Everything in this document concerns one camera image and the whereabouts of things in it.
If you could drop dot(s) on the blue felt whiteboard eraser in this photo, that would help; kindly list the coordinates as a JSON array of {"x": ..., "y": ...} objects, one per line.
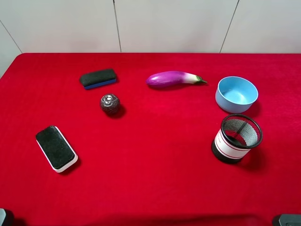
[{"x": 98, "y": 78}]

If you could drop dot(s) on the dark object bottom right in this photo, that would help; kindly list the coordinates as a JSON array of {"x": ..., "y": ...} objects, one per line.
[{"x": 287, "y": 220}]

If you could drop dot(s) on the dark object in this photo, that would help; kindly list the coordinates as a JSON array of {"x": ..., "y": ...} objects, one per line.
[
  {"x": 6, "y": 217},
  {"x": 287, "y": 220}
]

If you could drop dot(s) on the dark object bottom left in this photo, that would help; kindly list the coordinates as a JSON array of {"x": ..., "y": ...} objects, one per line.
[{"x": 6, "y": 217}]

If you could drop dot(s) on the purple toy eggplant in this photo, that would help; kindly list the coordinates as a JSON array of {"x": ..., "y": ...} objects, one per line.
[{"x": 170, "y": 78}]

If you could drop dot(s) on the dark textured ball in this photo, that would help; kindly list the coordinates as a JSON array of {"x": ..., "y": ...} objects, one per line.
[{"x": 110, "y": 104}]

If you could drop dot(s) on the red tablecloth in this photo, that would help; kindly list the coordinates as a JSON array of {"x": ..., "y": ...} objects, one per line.
[{"x": 151, "y": 163}]

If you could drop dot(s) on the light blue bowl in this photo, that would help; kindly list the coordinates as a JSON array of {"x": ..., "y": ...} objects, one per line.
[{"x": 235, "y": 94}]

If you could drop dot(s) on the black mesh pen holder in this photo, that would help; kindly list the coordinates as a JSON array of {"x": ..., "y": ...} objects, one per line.
[{"x": 237, "y": 135}]

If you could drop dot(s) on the white felt whiteboard eraser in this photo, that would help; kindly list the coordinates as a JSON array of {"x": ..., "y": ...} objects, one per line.
[{"x": 56, "y": 149}]

